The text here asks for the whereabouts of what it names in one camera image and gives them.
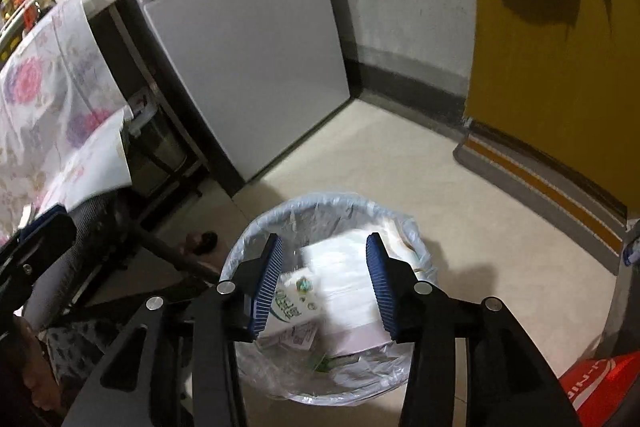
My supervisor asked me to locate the white milk carton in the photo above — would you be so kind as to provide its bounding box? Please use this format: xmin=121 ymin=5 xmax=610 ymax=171
xmin=257 ymin=268 xmax=322 ymax=351

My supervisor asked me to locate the green tea bottle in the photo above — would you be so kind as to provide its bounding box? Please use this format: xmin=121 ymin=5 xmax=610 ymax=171
xmin=310 ymin=353 xmax=360 ymax=374

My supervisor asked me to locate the trash bin with liner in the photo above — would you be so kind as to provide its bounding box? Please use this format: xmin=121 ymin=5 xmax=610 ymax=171
xmin=221 ymin=193 xmax=437 ymax=407

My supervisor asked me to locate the person's left hand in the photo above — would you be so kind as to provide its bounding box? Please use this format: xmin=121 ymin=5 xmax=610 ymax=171
xmin=13 ymin=315 xmax=64 ymax=414

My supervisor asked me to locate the floral cloth cover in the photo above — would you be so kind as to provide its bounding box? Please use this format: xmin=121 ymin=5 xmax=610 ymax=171
xmin=1 ymin=0 xmax=132 ymax=241

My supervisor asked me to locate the red plastic bag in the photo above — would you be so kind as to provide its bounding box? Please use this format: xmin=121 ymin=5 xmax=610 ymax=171
xmin=560 ymin=351 xmax=639 ymax=426

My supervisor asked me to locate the yellow wooden door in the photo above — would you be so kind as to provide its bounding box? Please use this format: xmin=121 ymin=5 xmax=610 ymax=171
xmin=466 ymin=0 xmax=639 ymax=216

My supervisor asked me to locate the grey refrigerator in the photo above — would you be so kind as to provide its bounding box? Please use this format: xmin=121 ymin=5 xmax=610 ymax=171
xmin=130 ymin=0 xmax=349 ymax=180

